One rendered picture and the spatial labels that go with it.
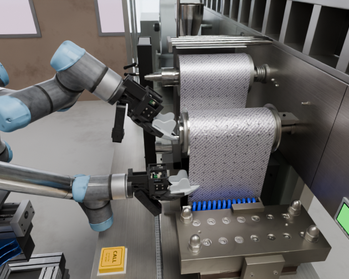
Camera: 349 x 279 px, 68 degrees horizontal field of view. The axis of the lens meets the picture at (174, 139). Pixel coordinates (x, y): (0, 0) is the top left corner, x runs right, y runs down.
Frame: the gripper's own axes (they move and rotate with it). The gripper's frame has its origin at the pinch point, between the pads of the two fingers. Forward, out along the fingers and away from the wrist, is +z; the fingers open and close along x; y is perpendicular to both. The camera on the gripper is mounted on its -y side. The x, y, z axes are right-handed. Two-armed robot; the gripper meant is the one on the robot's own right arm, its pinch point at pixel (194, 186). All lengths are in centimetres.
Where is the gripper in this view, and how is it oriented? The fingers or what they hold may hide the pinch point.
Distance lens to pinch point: 81.2
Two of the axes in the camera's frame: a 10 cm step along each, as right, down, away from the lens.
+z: 10.0, -0.5, 0.8
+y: 0.0, -8.5, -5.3
